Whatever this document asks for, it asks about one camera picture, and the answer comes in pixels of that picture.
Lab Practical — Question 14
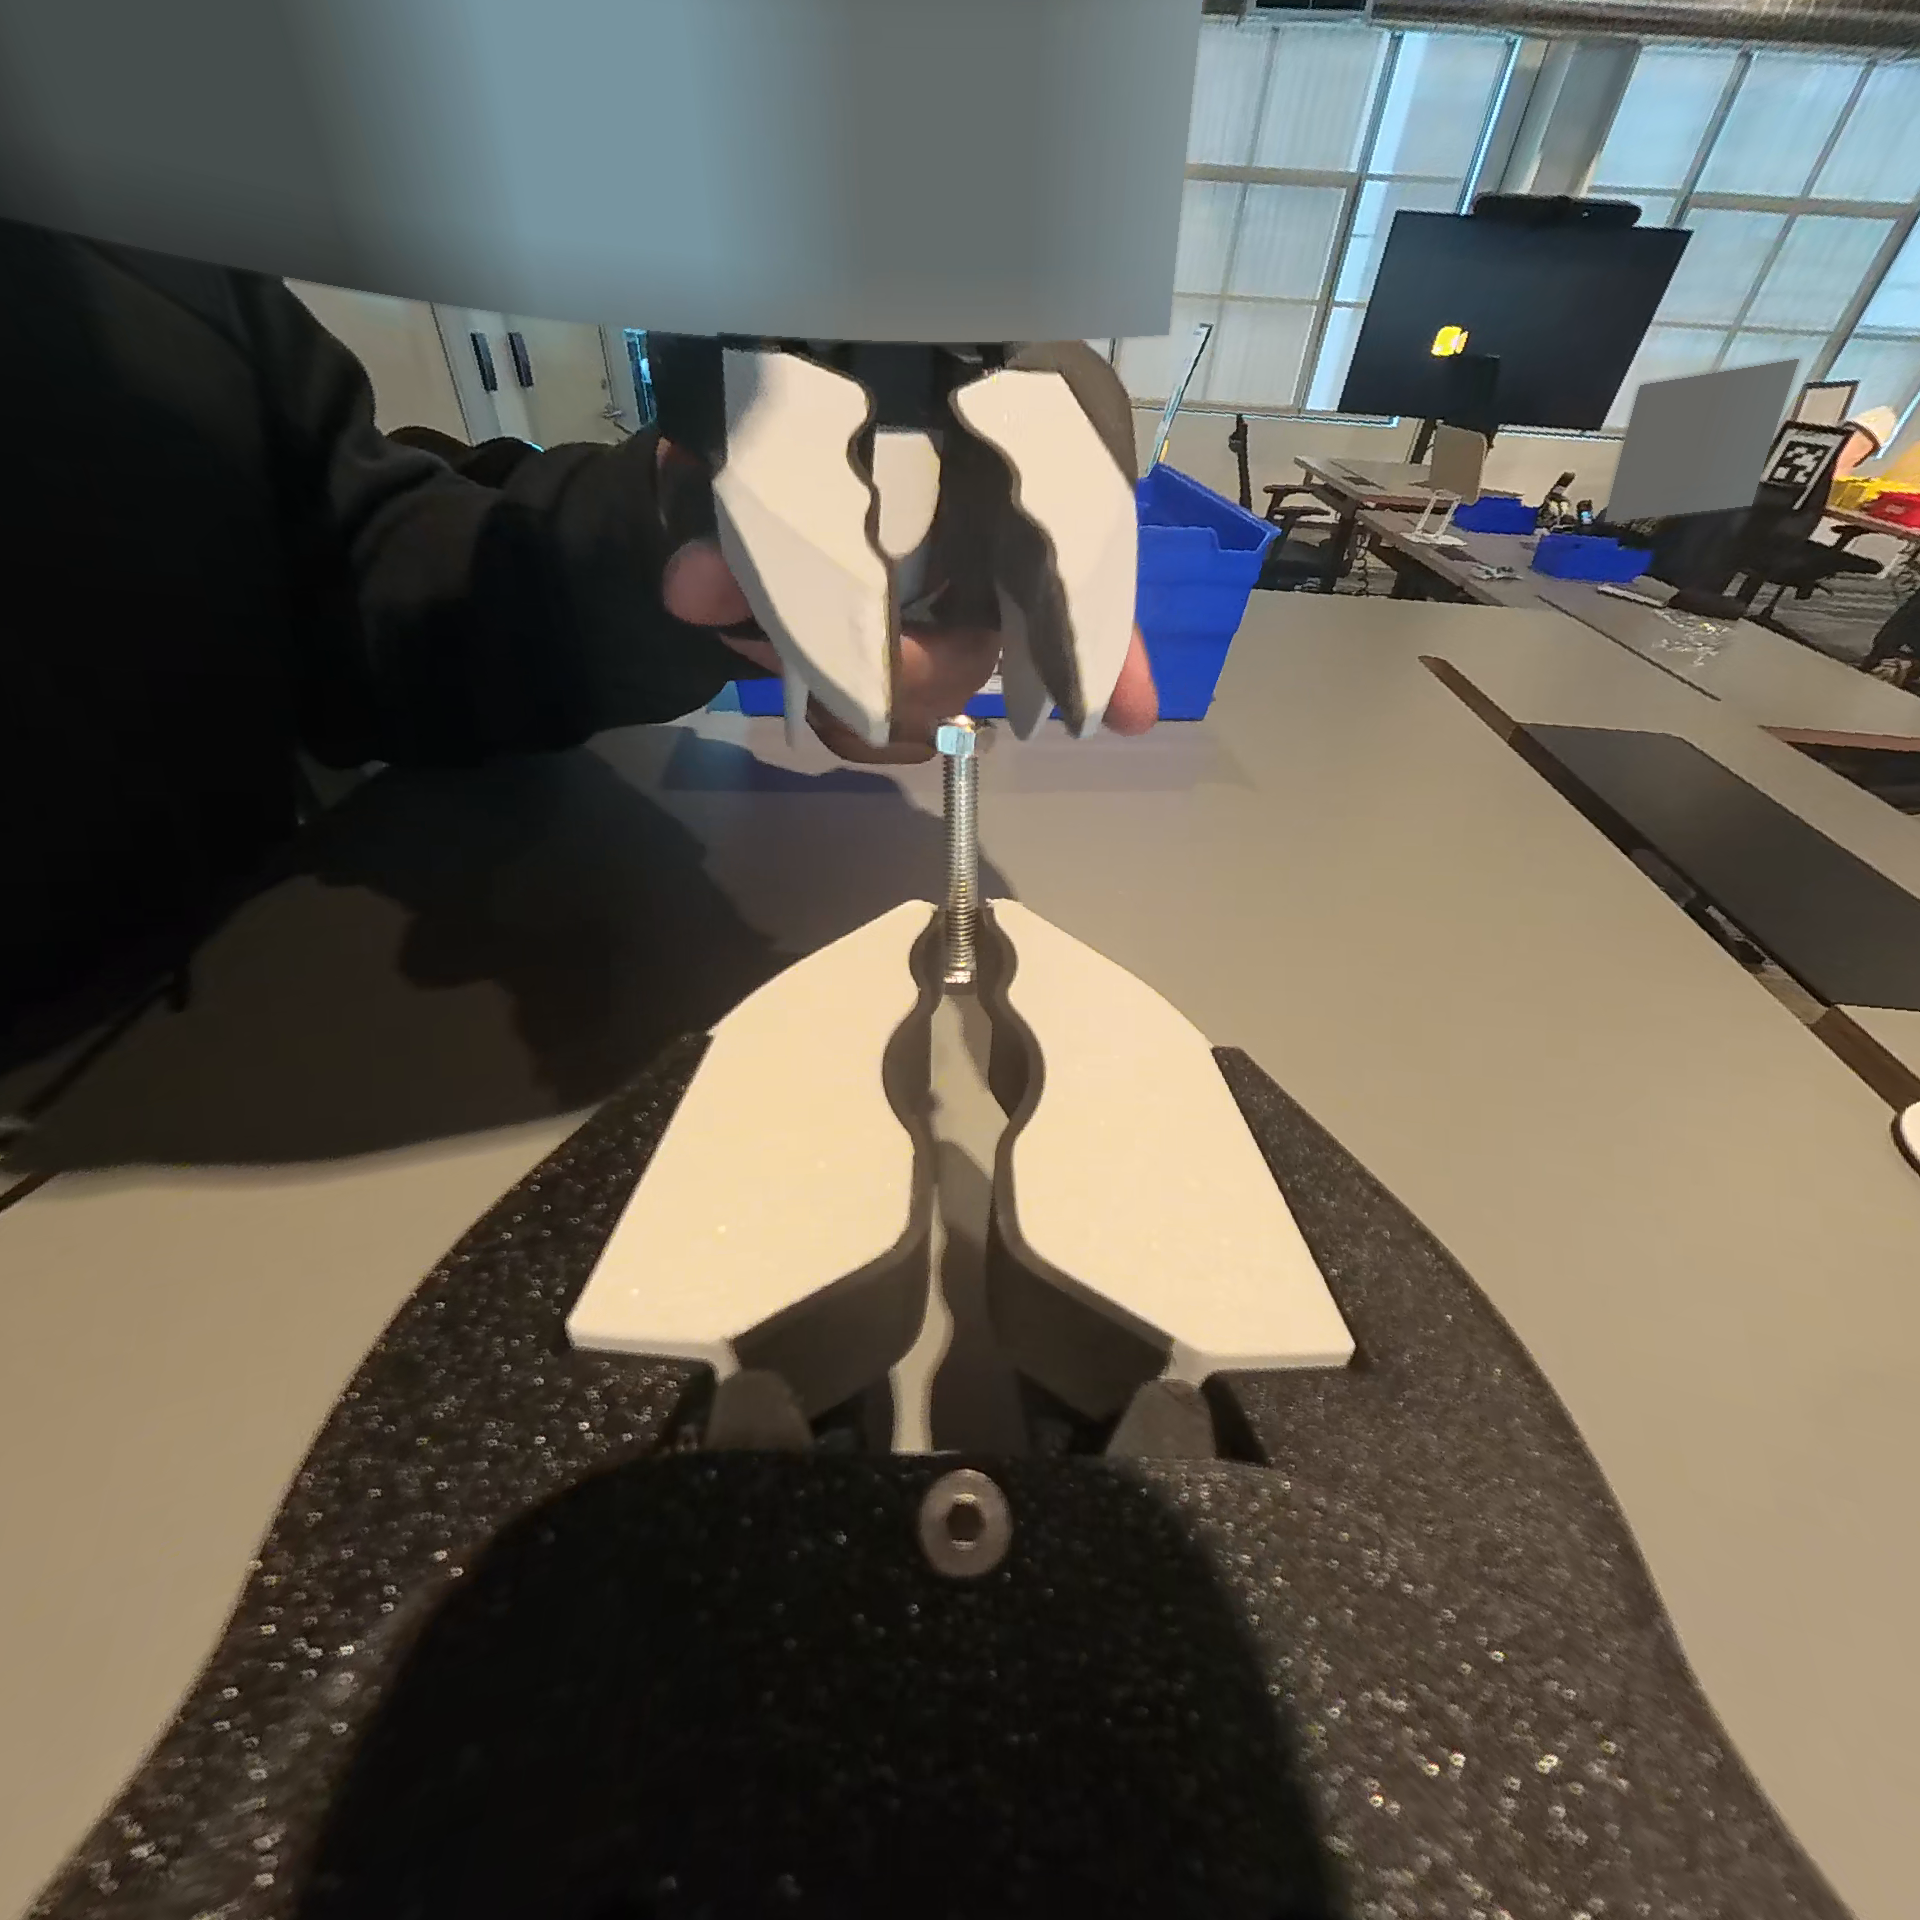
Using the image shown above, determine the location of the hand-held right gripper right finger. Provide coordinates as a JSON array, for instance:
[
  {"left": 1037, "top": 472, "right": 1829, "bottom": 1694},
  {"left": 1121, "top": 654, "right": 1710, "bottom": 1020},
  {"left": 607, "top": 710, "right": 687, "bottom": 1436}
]
[{"left": 971, "top": 898, "right": 1358, "bottom": 1388}]

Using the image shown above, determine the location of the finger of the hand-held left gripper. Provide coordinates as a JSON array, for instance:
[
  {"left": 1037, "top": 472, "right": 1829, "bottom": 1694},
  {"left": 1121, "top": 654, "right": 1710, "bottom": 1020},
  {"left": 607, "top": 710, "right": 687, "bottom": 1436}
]
[
  {"left": 709, "top": 348, "right": 902, "bottom": 754},
  {"left": 955, "top": 362, "right": 1142, "bottom": 746}
]

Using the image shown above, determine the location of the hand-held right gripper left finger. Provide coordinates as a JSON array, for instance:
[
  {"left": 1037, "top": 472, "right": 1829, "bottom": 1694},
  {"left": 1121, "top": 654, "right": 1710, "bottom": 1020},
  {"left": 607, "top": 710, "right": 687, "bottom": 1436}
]
[{"left": 569, "top": 898, "right": 948, "bottom": 1378}]

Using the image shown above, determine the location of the metal bolt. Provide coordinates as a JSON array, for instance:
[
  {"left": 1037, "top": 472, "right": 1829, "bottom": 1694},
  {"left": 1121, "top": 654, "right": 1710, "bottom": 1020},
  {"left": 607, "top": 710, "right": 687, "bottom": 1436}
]
[{"left": 936, "top": 720, "right": 985, "bottom": 985}]

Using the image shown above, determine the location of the person's left hand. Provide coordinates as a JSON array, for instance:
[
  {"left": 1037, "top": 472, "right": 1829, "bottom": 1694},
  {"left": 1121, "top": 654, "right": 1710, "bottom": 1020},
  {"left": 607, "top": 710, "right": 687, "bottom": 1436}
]
[{"left": 504, "top": 431, "right": 1163, "bottom": 768}]

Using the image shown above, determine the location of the blue plastic tote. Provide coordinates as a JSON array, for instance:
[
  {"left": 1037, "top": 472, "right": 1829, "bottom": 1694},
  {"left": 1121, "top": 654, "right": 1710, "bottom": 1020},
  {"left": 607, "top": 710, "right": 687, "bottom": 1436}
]
[{"left": 734, "top": 463, "right": 1282, "bottom": 726}]

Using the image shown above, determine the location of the black office chair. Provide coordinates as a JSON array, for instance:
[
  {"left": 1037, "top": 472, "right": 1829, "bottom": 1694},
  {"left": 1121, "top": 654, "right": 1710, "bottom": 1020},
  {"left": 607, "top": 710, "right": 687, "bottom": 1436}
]
[
  {"left": 1738, "top": 503, "right": 1893, "bottom": 621},
  {"left": 1258, "top": 480, "right": 1358, "bottom": 597}
]

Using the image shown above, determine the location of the beige board on stand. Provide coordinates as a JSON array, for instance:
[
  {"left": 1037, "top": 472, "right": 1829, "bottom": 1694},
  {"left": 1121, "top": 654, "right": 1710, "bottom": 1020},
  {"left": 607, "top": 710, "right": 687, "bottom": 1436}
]
[{"left": 1403, "top": 424, "right": 1490, "bottom": 548}]

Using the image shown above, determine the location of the black TV monitor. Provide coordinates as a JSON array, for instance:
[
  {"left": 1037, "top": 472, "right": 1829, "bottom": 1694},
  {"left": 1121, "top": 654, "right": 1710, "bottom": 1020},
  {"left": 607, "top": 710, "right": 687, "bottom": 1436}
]
[{"left": 1337, "top": 195, "right": 1695, "bottom": 427}]

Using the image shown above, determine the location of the black table mat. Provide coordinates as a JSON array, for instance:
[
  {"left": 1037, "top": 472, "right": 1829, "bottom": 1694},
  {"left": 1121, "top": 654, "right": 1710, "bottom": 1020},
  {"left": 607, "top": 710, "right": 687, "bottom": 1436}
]
[{"left": 1523, "top": 722, "right": 1920, "bottom": 1008}]

